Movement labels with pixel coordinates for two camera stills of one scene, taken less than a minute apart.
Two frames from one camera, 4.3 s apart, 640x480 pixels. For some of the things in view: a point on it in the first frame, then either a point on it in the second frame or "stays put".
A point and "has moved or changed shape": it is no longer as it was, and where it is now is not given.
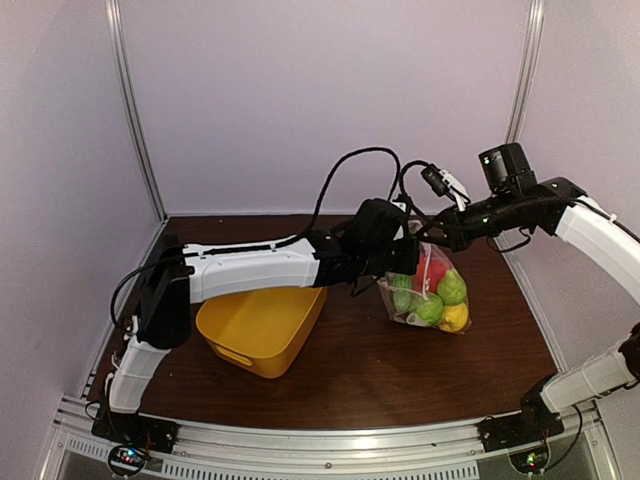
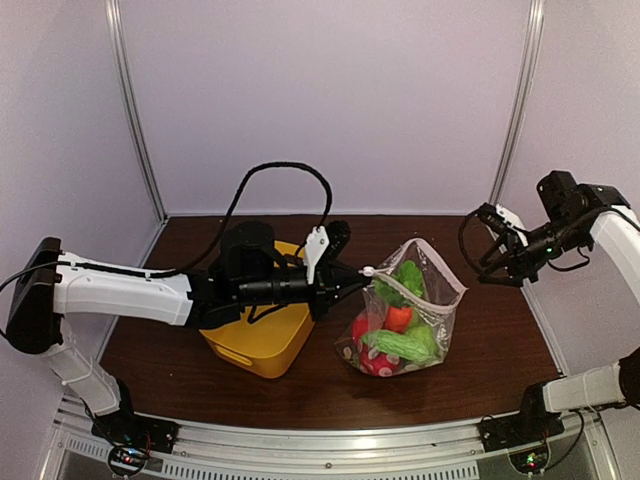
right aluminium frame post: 532,39 stays put
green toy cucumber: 403,293 to 399,344
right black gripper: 457,236 to 515,254
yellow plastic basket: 263,332 stays put
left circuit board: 127,460 stays put
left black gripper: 409,265 to 329,285
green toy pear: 430,309 to 423,334
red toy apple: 433,264 to 364,324
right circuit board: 531,461 stays put
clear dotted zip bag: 434,297 has moved or changed shape
